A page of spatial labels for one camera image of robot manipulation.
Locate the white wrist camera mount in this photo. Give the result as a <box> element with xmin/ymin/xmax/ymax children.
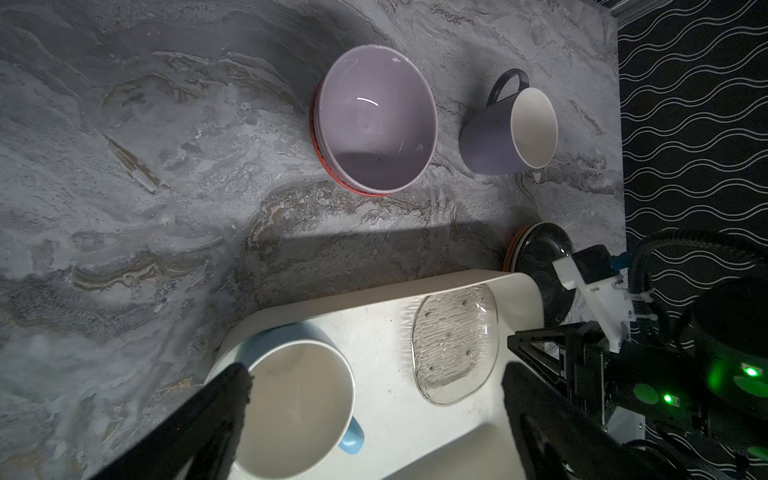
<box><xmin>552</xmin><ymin>245</ymin><xmax>657</xmax><ymax>353</ymax></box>

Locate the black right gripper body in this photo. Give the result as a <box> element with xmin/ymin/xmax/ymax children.
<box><xmin>507</xmin><ymin>322</ymin><xmax>708</xmax><ymax>429</ymax></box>

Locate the red rimmed bowl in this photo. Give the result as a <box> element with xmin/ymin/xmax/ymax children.
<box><xmin>308</xmin><ymin>79</ymin><xmax>387</xmax><ymax>198</ymax></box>

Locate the black round plate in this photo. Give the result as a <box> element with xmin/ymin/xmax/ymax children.
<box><xmin>513</xmin><ymin>222</ymin><xmax>575</xmax><ymax>327</ymax></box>

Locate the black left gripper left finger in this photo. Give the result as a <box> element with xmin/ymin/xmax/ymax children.
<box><xmin>94</xmin><ymin>363</ymin><xmax>252</xmax><ymax>479</ymax></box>

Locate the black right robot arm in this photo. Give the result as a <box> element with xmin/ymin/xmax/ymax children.
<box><xmin>502</xmin><ymin>223</ymin><xmax>767</xmax><ymax>479</ymax></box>

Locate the light blue ceramic mug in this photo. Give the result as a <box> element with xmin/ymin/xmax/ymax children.
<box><xmin>233</xmin><ymin>322</ymin><xmax>365</xmax><ymax>479</ymax></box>

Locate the clear glass ribbed dish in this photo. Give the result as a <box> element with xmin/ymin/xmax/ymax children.
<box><xmin>410</xmin><ymin>284</ymin><xmax>499</xmax><ymax>406</ymax></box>

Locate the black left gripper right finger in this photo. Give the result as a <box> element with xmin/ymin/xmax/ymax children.
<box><xmin>502</xmin><ymin>362</ymin><xmax>666</xmax><ymax>479</ymax></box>

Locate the cream plastic bin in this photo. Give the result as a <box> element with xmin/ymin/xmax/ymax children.
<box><xmin>211</xmin><ymin>270</ymin><xmax>544</xmax><ymax>479</ymax></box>

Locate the purple ceramic mug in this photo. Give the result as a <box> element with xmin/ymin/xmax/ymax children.
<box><xmin>459</xmin><ymin>68</ymin><xmax>558</xmax><ymax>176</ymax></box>

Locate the lilac ceramic bowl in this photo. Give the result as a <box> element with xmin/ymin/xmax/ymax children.
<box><xmin>315</xmin><ymin>44</ymin><xmax>438</xmax><ymax>196</ymax></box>

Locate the orange plate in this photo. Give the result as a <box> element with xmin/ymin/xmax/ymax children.
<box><xmin>502</xmin><ymin>222</ymin><xmax>540</xmax><ymax>273</ymax></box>

